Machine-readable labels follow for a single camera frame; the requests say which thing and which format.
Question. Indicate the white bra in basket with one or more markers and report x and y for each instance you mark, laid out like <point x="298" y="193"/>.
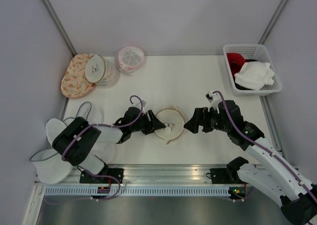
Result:
<point x="265" y="73"/>

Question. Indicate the floral peach laundry bag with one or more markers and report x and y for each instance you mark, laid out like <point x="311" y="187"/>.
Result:
<point x="74" y="84"/>

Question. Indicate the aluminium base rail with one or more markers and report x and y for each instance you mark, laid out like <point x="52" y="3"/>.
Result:
<point x="158" y="175"/>

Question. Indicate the beige round mesh laundry bag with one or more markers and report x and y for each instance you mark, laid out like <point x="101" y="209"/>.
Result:
<point x="174" y="120"/>

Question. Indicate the white grey-trimmed mesh laundry bag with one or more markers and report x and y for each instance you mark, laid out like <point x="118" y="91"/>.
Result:
<point x="50" y="168"/>

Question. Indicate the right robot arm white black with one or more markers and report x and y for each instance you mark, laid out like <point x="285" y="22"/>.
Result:
<point x="295" y="195"/>

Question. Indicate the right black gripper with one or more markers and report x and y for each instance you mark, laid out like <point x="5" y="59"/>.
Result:
<point x="200" y="114"/>

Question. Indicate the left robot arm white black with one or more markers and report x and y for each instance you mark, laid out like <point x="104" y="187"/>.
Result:
<point x="76" y="141"/>

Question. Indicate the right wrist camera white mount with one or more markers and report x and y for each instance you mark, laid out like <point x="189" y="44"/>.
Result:
<point x="214" y="99"/>

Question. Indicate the pink trimmed mesh laundry bag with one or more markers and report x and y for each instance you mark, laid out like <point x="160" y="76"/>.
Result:
<point x="129" y="59"/>

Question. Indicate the white slotted cable duct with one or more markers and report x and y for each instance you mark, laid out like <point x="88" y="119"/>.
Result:
<point x="139" y="191"/>

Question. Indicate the beige cylindrical mesh laundry bag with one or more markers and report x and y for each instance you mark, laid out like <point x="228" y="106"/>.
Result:
<point x="101" y="72"/>

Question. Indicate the red garment in basket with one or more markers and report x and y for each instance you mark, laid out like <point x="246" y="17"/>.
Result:
<point x="236" y="61"/>

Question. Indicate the white plastic basket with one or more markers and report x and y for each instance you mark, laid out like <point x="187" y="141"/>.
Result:
<point x="257" y="52"/>

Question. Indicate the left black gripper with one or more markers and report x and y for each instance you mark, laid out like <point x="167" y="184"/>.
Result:
<point x="155" y="124"/>

